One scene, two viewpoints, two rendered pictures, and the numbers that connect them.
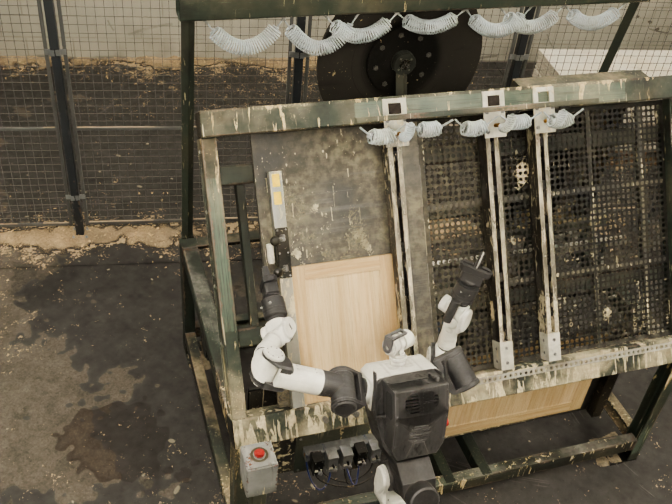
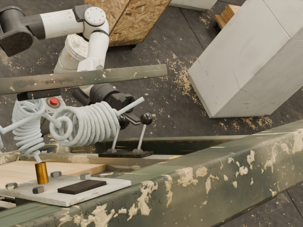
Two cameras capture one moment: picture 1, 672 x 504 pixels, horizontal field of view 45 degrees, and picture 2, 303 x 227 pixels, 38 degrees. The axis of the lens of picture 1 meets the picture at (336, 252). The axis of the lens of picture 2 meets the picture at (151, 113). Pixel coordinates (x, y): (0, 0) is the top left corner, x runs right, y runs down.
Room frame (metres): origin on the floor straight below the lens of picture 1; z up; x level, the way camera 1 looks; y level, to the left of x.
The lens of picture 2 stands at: (3.13, -0.39, 2.36)
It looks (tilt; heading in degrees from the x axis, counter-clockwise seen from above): 40 degrees down; 139
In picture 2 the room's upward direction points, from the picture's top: 40 degrees clockwise
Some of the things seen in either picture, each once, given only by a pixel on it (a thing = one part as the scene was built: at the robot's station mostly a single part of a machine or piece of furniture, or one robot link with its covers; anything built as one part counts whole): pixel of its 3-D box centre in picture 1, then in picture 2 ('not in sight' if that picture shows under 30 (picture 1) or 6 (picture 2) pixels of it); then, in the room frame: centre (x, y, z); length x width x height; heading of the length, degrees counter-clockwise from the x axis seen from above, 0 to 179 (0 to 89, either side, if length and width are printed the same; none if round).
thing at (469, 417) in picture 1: (515, 386); not in sight; (2.75, -0.95, 0.53); 0.90 x 0.02 x 0.55; 112
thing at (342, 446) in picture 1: (357, 456); not in sight; (2.10, -0.18, 0.69); 0.50 x 0.14 x 0.24; 112
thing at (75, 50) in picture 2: not in sight; (80, 56); (0.76, 0.73, 0.24); 0.32 x 0.30 x 0.47; 103
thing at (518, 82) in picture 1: (561, 158); not in sight; (3.53, -1.07, 1.38); 0.70 x 0.15 x 0.85; 112
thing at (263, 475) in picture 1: (258, 469); (46, 114); (1.88, 0.20, 0.84); 0.12 x 0.12 x 0.18; 22
